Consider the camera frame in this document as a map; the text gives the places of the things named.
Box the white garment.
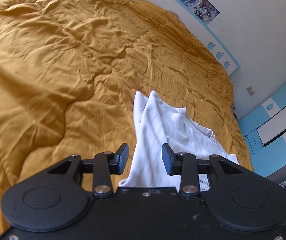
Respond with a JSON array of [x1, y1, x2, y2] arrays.
[[119, 91, 238, 188]]

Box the blue white wardrobe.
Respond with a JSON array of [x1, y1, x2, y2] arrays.
[[238, 84, 286, 181]]

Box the mustard yellow duvet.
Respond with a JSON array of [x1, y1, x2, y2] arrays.
[[0, 0, 252, 234]]

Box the white blue headboard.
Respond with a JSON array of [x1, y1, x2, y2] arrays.
[[146, 0, 240, 77]]

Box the wall switch plate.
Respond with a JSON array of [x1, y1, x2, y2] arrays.
[[247, 86, 255, 96]]

